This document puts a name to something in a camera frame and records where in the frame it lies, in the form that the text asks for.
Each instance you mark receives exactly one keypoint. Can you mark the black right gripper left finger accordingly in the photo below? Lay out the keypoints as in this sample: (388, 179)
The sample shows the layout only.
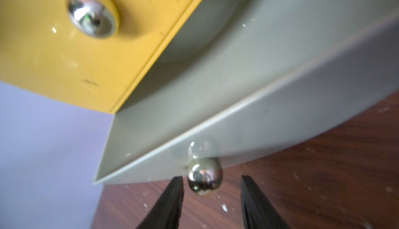
(166, 212)

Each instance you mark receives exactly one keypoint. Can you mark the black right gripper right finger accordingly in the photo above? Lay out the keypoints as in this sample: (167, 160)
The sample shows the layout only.
(257, 211)

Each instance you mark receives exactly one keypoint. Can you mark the pale green bottom drawer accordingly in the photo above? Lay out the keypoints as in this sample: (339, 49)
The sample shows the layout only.
(247, 78)

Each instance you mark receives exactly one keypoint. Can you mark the yellow drawer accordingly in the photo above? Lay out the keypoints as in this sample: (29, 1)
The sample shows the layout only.
(89, 53)

